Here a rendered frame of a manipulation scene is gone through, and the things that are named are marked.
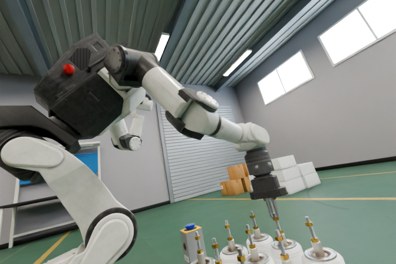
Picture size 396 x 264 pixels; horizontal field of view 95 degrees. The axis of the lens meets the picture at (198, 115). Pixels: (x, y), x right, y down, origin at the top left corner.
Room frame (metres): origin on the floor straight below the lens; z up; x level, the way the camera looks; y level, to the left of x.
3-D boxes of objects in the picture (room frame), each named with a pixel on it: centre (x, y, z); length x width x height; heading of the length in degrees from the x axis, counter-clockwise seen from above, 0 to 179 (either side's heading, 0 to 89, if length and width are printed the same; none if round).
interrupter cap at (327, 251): (0.58, -0.23, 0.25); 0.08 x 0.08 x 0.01
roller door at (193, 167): (6.38, -0.09, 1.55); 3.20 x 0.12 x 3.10; 120
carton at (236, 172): (4.52, -0.59, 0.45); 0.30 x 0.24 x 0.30; 32
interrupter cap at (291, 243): (0.69, -0.18, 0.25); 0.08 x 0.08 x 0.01
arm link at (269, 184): (0.69, -0.18, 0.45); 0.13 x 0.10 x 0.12; 61
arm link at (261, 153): (0.70, -0.18, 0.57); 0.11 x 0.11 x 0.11; 46
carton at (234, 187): (4.45, -0.46, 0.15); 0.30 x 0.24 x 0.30; 29
